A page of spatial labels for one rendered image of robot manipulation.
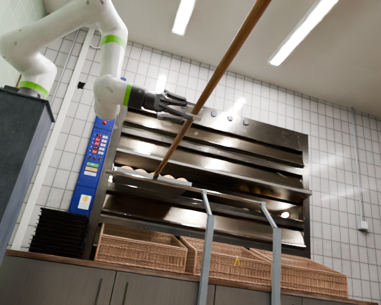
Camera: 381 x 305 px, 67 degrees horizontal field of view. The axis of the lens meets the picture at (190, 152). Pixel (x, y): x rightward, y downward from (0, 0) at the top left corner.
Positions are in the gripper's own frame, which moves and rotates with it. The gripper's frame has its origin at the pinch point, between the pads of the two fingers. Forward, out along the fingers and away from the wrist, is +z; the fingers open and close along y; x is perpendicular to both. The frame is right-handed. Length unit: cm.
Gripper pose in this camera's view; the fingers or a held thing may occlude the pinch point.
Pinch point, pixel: (193, 112)
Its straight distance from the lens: 119.4
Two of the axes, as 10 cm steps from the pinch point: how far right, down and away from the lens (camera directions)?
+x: 2.7, -3.3, -9.0
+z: 9.5, 2.3, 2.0
